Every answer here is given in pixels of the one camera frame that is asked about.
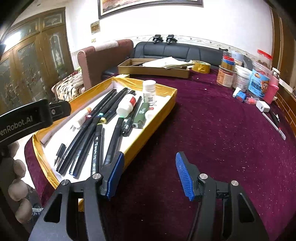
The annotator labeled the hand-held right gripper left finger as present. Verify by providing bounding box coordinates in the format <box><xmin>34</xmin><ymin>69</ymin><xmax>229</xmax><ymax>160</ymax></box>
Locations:
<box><xmin>28</xmin><ymin>151</ymin><xmax>125</xmax><ymax>241</ymax></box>

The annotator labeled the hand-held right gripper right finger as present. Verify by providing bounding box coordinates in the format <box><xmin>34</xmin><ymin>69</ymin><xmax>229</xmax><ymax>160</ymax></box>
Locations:
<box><xmin>175</xmin><ymin>152</ymin><xmax>270</xmax><ymax>241</ymax></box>

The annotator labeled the black white-printed marker pen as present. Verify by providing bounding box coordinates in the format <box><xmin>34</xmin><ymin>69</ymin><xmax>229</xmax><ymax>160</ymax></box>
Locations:
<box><xmin>91</xmin><ymin>124</ymin><xmax>104</xmax><ymax>176</ymax></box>

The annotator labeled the row of black markers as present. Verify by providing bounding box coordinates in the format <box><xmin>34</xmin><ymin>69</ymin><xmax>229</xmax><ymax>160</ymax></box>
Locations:
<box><xmin>55</xmin><ymin>88</ymin><xmax>137</xmax><ymax>179</ymax></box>

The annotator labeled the gold tray box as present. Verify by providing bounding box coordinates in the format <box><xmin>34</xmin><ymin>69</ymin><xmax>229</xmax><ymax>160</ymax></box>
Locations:
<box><xmin>32</xmin><ymin>74</ymin><xmax>178</xmax><ymax>212</ymax></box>

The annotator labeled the black gel pen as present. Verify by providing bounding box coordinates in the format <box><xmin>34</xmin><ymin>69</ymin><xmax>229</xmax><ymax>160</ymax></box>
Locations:
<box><xmin>121</xmin><ymin>96</ymin><xmax>142</xmax><ymax>137</ymax></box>

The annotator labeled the white bottle orange cap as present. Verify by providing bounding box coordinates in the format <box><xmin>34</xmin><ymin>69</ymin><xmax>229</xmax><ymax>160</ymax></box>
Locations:
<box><xmin>74</xmin><ymin>107</ymin><xmax>92</xmax><ymax>128</ymax></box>

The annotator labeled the olive green lighter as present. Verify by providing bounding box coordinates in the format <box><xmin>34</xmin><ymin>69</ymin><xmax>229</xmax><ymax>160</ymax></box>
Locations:
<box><xmin>132</xmin><ymin>102</ymin><xmax>150</xmax><ymax>129</ymax></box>

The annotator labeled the small white plastic bottle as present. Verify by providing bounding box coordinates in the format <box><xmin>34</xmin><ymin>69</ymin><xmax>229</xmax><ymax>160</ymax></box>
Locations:
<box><xmin>144</xmin><ymin>107</ymin><xmax>158</xmax><ymax>121</ymax></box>
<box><xmin>143</xmin><ymin>80</ymin><xmax>156</xmax><ymax>105</ymax></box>

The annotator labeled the white red-label pill bottle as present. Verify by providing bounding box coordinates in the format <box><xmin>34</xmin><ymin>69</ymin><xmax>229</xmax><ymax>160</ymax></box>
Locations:
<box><xmin>116</xmin><ymin>94</ymin><xmax>137</xmax><ymax>117</ymax></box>

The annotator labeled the person's left hand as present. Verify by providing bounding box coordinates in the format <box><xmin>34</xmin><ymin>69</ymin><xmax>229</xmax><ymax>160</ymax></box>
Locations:
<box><xmin>7</xmin><ymin>141</ymin><xmax>34</xmax><ymax>225</ymax></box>

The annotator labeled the purple velvet tablecloth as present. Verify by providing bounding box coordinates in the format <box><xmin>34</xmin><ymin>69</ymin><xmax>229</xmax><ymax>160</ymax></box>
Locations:
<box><xmin>24</xmin><ymin>70</ymin><xmax>296</xmax><ymax>241</ymax></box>

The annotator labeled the spotted blanket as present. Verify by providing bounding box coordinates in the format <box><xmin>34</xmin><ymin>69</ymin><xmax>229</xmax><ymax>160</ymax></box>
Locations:
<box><xmin>51</xmin><ymin>72</ymin><xmax>85</xmax><ymax>101</ymax></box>

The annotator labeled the wooden glass-door cabinet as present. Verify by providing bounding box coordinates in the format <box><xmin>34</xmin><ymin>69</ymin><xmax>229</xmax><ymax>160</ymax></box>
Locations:
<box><xmin>0</xmin><ymin>7</ymin><xmax>74</xmax><ymax>116</ymax></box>

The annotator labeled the brown armchair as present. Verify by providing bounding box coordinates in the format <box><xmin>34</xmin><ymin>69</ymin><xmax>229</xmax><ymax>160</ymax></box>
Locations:
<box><xmin>77</xmin><ymin>39</ymin><xmax>134</xmax><ymax>92</ymax></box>

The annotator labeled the white utility knife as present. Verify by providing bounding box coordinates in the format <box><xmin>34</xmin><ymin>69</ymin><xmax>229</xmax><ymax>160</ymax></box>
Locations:
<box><xmin>262</xmin><ymin>112</ymin><xmax>286</xmax><ymax>141</ymax></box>

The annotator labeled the white charger adapter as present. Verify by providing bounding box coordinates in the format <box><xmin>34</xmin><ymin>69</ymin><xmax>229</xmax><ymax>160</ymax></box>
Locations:
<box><xmin>255</xmin><ymin>100</ymin><xmax>271</xmax><ymax>113</ymax></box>

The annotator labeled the clear jar orange label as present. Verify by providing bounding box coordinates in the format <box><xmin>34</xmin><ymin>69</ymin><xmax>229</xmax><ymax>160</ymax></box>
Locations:
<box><xmin>217</xmin><ymin>65</ymin><xmax>236</xmax><ymax>88</ymax></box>

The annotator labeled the brown cardboard box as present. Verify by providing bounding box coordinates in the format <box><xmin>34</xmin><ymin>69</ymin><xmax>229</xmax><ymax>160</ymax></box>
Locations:
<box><xmin>117</xmin><ymin>58</ymin><xmax>196</xmax><ymax>79</ymax></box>

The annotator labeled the gold tape roll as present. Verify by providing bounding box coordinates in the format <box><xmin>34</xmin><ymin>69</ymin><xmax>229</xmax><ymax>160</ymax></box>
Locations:
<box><xmin>191</xmin><ymin>60</ymin><xmax>211</xmax><ymax>74</ymax></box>

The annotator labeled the white labelled jar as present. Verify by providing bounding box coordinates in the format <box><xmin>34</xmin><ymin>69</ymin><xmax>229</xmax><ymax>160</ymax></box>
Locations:
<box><xmin>233</xmin><ymin>66</ymin><xmax>252</xmax><ymax>90</ymax></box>

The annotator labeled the stack of papers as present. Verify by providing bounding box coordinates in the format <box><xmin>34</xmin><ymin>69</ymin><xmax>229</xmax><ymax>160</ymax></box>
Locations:
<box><xmin>142</xmin><ymin>56</ymin><xmax>196</xmax><ymax>69</ymax></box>

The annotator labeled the blue cartoon canister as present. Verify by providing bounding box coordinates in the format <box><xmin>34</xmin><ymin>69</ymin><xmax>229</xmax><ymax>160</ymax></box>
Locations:
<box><xmin>248</xmin><ymin>68</ymin><xmax>272</xmax><ymax>99</ymax></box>

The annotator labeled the pink knit-sleeved bottle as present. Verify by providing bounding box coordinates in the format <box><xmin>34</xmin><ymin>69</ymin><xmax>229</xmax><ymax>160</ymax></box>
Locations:
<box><xmin>264</xmin><ymin>68</ymin><xmax>280</xmax><ymax>105</ymax></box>

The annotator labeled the toothpick jar blue red lid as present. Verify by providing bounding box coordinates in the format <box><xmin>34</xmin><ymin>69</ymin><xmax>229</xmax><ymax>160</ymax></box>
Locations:
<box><xmin>221</xmin><ymin>51</ymin><xmax>235</xmax><ymax>70</ymax></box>

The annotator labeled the wooden brick-pattern counter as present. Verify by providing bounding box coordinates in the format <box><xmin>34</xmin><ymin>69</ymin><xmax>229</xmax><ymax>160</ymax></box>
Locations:
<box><xmin>270</xmin><ymin>76</ymin><xmax>296</xmax><ymax>135</ymax></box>

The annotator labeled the black leather sofa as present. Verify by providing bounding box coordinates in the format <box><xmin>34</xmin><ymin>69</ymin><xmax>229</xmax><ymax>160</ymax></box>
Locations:
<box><xmin>102</xmin><ymin>41</ymin><xmax>223</xmax><ymax>77</ymax></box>

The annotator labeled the long white box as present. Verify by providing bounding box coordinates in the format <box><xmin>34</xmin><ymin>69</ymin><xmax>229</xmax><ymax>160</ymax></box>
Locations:
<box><xmin>279</xmin><ymin>80</ymin><xmax>293</xmax><ymax>91</ymax></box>

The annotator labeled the clear jar red lid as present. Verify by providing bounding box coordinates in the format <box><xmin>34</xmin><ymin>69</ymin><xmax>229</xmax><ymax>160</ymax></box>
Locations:
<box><xmin>253</xmin><ymin>49</ymin><xmax>273</xmax><ymax>72</ymax></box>

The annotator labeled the framed wall painting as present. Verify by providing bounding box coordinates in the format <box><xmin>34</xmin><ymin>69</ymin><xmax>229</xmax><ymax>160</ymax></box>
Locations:
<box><xmin>98</xmin><ymin>0</ymin><xmax>204</xmax><ymax>19</ymax></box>

